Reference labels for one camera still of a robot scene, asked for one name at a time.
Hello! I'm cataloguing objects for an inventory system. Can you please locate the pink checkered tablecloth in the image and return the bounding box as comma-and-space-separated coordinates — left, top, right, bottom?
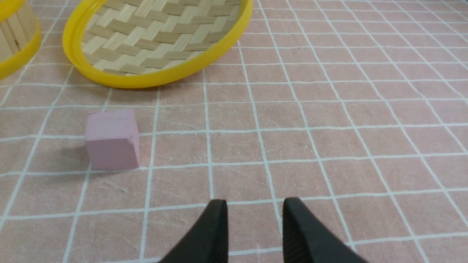
0, 0, 468, 263

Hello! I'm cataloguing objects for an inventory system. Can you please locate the pink cube block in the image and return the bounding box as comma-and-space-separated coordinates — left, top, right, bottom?
85, 108, 140, 171

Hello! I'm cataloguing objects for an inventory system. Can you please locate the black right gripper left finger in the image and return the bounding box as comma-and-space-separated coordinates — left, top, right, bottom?
160, 199, 229, 263

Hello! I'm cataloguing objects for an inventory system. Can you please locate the yellow rimmed bamboo steamer basket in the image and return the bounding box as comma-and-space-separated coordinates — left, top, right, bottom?
0, 0, 42, 80

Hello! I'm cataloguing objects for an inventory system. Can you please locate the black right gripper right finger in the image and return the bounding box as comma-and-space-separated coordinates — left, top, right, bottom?
282, 197, 367, 263

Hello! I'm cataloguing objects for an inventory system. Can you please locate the yellow rimmed woven steamer lid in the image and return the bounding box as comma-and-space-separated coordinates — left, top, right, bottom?
62, 0, 253, 89

